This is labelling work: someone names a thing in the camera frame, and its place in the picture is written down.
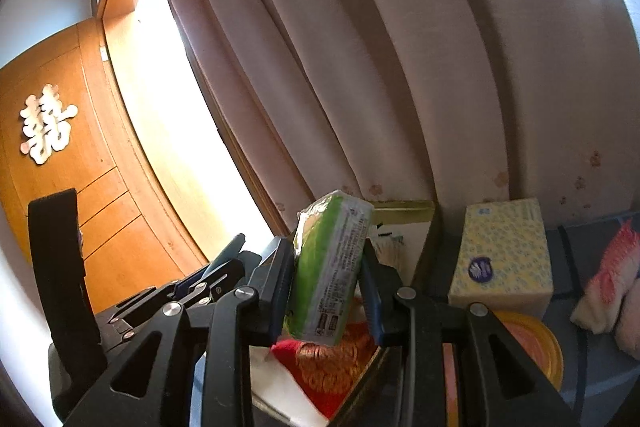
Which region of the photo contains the wooden door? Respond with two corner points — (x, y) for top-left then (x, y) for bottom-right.
(0, 17), (211, 313)

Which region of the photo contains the white plastic packet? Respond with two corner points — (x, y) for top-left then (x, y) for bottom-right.
(250, 347), (331, 427)

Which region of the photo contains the white paper door decoration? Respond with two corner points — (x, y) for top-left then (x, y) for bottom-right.
(19, 83), (78, 165)

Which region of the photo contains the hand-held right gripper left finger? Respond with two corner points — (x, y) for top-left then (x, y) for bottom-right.
(65, 238), (296, 427)

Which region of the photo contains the pink white towel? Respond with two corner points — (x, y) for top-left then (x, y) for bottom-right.
(570, 219), (640, 353)

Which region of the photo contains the orange yellow plate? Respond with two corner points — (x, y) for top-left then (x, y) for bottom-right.
(442, 311), (565, 427)

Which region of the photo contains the green tissue pack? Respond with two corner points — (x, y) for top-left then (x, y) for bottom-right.
(282, 189), (376, 348)

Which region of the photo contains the red gold embroidered pouch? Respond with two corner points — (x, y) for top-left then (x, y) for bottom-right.
(270, 297), (406, 420)

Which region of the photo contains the yellow patterned tissue box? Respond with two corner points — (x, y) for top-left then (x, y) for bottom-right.
(447, 198), (555, 315)

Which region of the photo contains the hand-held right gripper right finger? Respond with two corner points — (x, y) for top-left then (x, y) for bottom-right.
(362, 242), (586, 427)

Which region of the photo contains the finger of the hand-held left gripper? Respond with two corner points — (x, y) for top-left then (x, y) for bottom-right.
(175, 234), (247, 295)
(190, 238), (281, 303)

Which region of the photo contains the pink floral curtain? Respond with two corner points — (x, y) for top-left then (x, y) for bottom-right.
(147, 0), (640, 233)

